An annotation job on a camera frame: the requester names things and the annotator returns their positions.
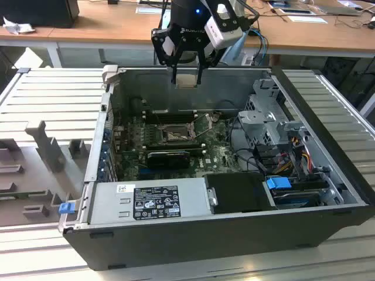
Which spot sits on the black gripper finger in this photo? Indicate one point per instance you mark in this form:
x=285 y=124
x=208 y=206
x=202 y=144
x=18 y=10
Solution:
x=209 y=58
x=158 y=44

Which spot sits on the silver CPU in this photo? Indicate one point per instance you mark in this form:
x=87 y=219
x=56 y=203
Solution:
x=186 y=80

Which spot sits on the metal locking lever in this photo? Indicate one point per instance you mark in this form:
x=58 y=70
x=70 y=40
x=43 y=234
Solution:
x=158 y=120

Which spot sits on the CPU socket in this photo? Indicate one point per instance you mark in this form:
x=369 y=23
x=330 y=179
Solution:
x=175 y=133

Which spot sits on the blue expansion slot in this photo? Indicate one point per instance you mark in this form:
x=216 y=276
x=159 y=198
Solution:
x=142 y=169

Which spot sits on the white paper sheet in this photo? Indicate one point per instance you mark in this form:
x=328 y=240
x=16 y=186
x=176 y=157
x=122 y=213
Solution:
x=148 y=10
x=307 y=19

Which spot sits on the white power adapter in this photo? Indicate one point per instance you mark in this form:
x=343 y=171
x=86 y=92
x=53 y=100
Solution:
x=248 y=60

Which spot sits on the wooden desk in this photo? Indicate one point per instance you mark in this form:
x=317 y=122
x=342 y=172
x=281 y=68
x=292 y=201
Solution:
x=117 y=26

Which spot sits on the round coin battery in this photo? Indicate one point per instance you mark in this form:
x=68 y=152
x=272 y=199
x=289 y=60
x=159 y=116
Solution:
x=216 y=117

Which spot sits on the metal drive cage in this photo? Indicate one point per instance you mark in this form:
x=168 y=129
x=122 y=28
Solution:
x=257 y=123

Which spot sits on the green motherboard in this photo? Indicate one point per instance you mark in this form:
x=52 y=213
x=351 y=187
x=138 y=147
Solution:
x=215 y=146

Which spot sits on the blue booklet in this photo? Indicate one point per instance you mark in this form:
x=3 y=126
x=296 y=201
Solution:
x=279 y=4

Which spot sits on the dark flat tablet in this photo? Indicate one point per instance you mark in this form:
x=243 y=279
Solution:
x=294 y=11

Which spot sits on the dark table end cap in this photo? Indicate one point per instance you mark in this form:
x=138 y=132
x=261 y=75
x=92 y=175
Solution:
x=317 y=72
x=24 y=71

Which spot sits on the black graphics card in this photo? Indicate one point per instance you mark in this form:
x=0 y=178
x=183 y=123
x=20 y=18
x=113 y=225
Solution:
x=168 y=160

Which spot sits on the black computer tower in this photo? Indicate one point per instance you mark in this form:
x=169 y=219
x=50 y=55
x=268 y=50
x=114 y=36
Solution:
x=38 y=13

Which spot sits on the black plastic shroud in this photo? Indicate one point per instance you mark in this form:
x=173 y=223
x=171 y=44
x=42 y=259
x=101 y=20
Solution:
x=237 y=193

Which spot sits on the grey laptop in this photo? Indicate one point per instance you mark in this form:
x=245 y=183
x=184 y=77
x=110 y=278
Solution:
x=340 y=10

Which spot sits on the crumpled white paper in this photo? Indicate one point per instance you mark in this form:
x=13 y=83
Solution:
x=17 y=27

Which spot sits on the blue disk carrier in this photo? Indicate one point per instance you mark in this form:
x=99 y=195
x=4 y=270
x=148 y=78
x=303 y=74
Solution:
x=278 y=183

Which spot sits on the hard disk drive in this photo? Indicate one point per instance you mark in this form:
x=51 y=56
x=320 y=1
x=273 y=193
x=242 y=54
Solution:
x=293 y=200

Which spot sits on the silver power supply unit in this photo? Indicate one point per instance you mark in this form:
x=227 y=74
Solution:
x=108 y=205

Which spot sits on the grey parts rack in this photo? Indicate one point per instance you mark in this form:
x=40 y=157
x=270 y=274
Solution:
x=29 y=172

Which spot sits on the black PC case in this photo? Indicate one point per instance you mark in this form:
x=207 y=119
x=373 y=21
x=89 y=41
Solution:
x=205 y=243

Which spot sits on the blue case latch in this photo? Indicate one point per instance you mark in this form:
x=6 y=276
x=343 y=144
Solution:
x=66 y=208

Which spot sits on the green RAM stick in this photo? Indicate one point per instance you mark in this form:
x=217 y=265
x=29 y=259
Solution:
x=17 y=196

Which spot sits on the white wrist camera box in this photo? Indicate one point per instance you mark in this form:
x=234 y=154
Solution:
x=222 y=33

